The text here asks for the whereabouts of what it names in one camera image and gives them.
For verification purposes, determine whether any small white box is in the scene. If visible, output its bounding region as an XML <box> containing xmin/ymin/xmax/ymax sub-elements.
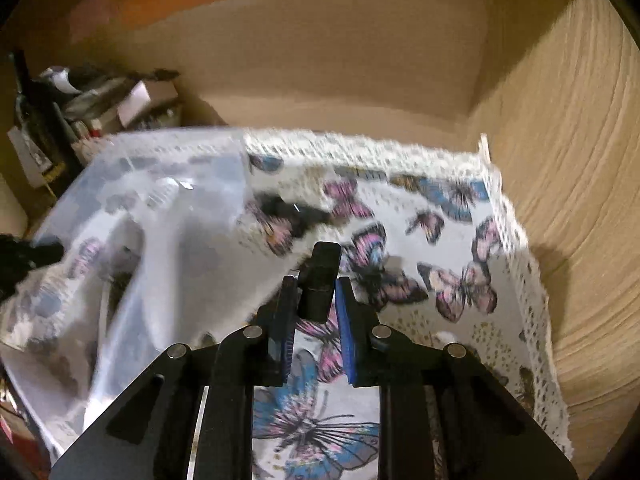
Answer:
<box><xmin>117</xmin><ymin>82</ymin><xmax>151</xmax><ymax>128</ymax></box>

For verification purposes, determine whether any dark wine bottle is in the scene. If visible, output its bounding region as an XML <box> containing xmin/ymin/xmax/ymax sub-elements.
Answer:
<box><xmin>10</xmin><ymin>50</ymin><xmax>83</xmax><ymax>196</ymax></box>

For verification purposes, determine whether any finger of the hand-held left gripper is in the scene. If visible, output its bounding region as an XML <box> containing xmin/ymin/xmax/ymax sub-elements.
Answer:
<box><xmin>0</xmin><ymin>234</ymin><xmax>66</xmax><ymax>301</ymax></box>

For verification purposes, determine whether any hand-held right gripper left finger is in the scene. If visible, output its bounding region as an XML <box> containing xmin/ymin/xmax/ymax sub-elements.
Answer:
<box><xmin>50</xmin><ymin>275</ymin><xmax>301</xmax><ymax>480</ymax></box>

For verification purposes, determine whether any clear plastic box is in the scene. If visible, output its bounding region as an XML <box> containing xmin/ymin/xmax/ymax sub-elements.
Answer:
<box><xmin>0</xmin><ymin>127</ymin><xmax>311</xmax><ymax>461</ymax></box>

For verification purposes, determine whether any stack of magazines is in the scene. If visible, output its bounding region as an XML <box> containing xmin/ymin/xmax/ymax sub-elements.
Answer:
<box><xmin>37</xmin><ymin>65</ymin><xmax>183</xmax><ymax>141</ymax></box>

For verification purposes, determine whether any black lighter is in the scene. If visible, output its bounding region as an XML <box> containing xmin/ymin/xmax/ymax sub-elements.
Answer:
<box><xmin>298</xmin><ymin>241</ymin><xmax>342</xmax><ymax>322</ymax></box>

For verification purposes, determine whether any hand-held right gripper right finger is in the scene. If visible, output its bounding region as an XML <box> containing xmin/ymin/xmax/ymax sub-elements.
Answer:
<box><xmin>335</xmin><ymin>276</ymin><xmax>581</xmax><ymax>480</ymax></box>

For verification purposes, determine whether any butterfly print tablecloth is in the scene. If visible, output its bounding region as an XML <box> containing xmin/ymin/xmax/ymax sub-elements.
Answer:
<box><xmin>0</xmin><ymin>127</ymin><xmax>573</xmax><ymax>480</ymax></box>

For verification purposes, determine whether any pink sticky note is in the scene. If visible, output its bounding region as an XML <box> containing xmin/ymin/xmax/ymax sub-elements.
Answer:
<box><xmin>67</xmin><ymin>0</ymin><xmax>126</xmax><ymax>46</ymax></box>

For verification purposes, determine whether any white paper note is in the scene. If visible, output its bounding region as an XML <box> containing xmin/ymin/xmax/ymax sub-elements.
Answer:
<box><xmin>6</xmin><ymin>127</ymin><xmax>53</xmax><ymax>188</ymax></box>

